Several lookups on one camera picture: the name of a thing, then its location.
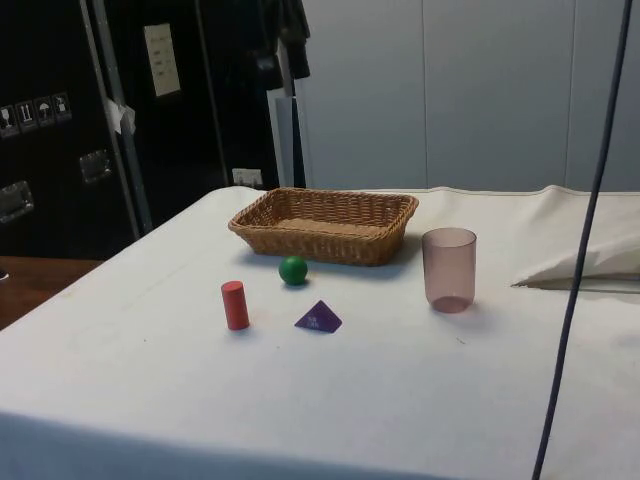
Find pale lockers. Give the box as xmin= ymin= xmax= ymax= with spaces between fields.
xmin=292 ymin=0 xmax=640 ymax=194

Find black cabinet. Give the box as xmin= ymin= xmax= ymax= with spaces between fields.
xmin=0 ymin=0 xmax=281 ymax=261

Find purple triangular block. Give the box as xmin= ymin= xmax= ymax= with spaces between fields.
xmin=293 ymin=299 xmax=344 ymax=333

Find brown wicker basket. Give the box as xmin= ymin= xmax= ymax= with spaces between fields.
xmin=228 ymin=187 xmax=420 ymax=267

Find black cable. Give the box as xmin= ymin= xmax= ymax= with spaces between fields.
xmin=531 ymin=0 xmax=634 ymax=480

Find red cylinder block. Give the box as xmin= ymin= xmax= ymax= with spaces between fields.
xmin=220 ymin=280 xmax=250 ymax=332

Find see-through pink cup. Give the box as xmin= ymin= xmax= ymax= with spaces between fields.
xmin=421 ymin=227 xmax=478 ymax=315

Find dark hanging jacket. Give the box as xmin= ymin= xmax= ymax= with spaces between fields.
xmin=257 ymin=0 xmax=312 ymax=91

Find green ball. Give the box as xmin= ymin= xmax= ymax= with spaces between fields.
xmin=278 ymin=256 xmax=309 ymax=288

